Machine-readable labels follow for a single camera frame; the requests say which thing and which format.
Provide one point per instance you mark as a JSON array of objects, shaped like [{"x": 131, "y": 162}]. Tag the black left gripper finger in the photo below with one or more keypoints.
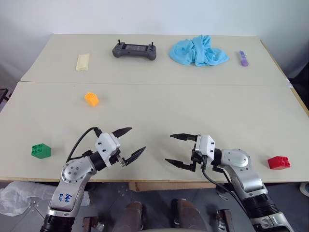
[
  {"x": 123, "y": 131},
  {"x": 135, "y": 154}
]

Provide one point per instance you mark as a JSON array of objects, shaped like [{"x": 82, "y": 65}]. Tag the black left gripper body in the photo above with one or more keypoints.
[{"x": 115, "y": 158}]

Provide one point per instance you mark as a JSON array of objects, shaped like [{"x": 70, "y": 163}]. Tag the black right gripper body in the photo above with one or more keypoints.
[{"x": 196, "y": 157}]

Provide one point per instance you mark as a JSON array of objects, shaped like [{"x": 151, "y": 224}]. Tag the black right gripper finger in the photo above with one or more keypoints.
[
  {"x": 182, "y": 136},
  {"x": 178, "y": 163}
]

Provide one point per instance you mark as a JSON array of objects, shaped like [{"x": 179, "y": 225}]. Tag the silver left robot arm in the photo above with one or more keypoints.
[{"x": 72, "y": 176}]

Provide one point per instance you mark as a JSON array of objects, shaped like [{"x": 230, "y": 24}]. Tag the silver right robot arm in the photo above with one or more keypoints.
[{"x": 243, "y": 174}]

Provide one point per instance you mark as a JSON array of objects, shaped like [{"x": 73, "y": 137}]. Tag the orange toy brick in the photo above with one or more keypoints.
[{"x": 92, "y": 99}]

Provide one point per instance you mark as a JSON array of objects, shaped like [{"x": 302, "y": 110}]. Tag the dark rounded brown shape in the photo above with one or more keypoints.
[
  {"x": 135, "y": 216},
  {"x": 187, "y": 213}
]

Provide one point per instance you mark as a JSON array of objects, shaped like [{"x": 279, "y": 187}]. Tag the green toy brick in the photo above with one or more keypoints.
[{"x": 41, "y": 151}]

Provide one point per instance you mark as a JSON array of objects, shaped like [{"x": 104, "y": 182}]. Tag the grey handheld remote controller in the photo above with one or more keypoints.
[{"x": 134, "y": 51}]

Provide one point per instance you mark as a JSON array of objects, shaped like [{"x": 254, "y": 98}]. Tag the red toy brick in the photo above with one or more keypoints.
[{"x": 279, "y": 163}]

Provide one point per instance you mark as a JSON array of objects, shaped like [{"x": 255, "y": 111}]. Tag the light blue crumpled cloth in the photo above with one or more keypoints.
[{"x": 198, "y": 51}]

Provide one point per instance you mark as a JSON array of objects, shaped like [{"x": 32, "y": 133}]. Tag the clear crumpled plastic bag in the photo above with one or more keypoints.
[{"x": 26, "y": 195}]

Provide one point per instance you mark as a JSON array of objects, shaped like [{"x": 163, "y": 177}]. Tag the small purple plastic item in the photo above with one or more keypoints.
[{"x": 243, "y": 58}]

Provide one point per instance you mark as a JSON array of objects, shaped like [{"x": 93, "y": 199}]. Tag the white round object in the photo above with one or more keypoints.
[{"x": 305, "y": 188}]

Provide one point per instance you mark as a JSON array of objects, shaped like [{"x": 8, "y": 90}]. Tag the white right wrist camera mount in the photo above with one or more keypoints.
[{"x": 205, "y": 147}]

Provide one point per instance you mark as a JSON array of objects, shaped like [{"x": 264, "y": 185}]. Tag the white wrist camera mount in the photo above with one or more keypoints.
[
  {"x": 205, "y": 147},
  {"x": 106, "y": 145}
]

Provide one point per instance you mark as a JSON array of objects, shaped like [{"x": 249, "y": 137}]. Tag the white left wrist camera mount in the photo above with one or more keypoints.
[{"x": 106, "y": 145}]

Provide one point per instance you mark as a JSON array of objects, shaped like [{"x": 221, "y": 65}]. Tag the small dark metal bracket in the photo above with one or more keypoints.
[
  {"x": 225, "y": 220},
  {"x": 91, "y": 223}
]

